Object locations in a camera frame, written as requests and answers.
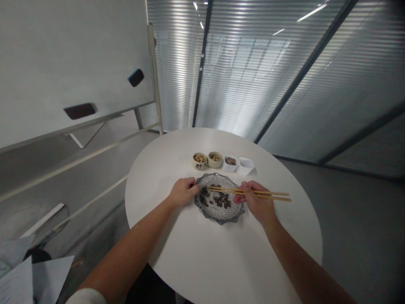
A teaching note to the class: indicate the clear glass plate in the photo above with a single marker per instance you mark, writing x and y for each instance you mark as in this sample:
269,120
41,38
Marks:
221,213

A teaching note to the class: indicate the black eraser with blue edge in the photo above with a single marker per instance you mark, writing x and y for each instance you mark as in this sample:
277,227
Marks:
136,77

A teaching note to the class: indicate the wooden chopstick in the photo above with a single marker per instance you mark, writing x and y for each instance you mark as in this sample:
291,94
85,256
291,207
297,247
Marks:
280,198
275,192

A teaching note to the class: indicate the white paper sheet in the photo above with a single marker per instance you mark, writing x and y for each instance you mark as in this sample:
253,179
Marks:
47,278

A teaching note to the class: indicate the person's right hand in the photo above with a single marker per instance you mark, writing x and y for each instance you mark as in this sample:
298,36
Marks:
259,202

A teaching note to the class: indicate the glass partition with blinds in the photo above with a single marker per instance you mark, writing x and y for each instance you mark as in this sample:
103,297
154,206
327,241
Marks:
269,69

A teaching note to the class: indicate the heap of striped seeds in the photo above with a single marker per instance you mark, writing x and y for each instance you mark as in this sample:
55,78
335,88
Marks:
230,160

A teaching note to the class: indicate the plain beige cup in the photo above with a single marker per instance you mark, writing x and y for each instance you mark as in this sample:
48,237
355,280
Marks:
214,163

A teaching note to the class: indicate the pile of peanuts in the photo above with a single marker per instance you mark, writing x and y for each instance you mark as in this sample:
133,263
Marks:
214,155
200,157

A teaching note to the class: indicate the long black eraser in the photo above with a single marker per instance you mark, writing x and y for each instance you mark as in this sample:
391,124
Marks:
80,111

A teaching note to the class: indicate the pile of dark seeds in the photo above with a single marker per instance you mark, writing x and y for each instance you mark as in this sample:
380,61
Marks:
220,199

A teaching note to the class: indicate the beige cup with black print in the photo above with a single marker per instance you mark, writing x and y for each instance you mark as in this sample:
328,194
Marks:
200,164

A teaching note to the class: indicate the white square cup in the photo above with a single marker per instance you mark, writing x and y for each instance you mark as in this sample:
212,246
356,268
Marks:
246,166
229,168

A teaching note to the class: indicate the person's left hand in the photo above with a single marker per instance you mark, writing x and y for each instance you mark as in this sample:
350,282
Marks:
182,191

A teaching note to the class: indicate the whiteboard on stand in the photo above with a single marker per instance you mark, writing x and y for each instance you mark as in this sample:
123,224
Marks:
63,63

